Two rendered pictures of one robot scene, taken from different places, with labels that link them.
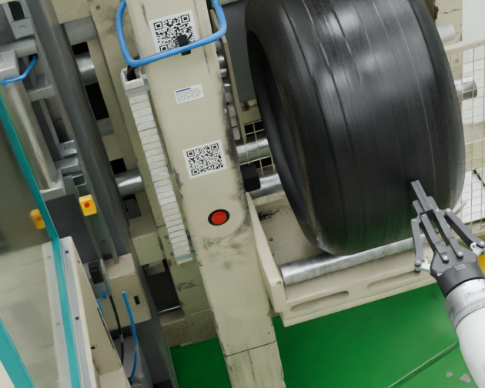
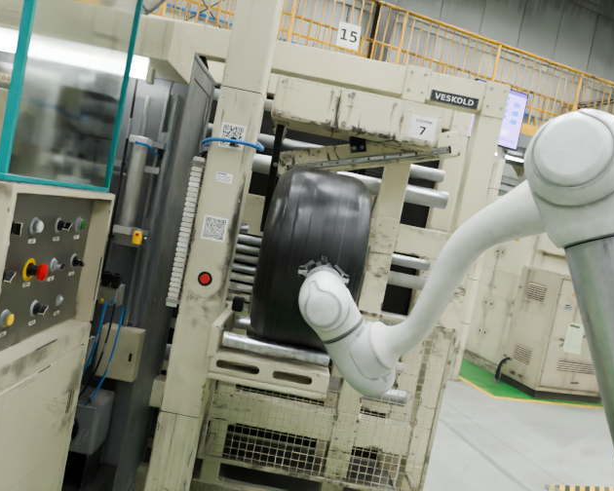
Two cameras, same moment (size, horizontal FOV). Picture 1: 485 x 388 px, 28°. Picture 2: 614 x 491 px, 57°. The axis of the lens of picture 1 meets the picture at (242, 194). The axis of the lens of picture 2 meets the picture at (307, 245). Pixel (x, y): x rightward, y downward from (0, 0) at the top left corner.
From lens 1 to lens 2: 121 cm
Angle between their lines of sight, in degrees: 40
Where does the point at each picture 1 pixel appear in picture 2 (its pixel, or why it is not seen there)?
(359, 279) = (269, 362)
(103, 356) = (84, 302)
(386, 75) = (331, 194)
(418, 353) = not seen: outside the picture
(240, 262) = (203, 325)
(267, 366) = (183, 440)
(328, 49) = (307, 175)
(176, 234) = (175, 280)
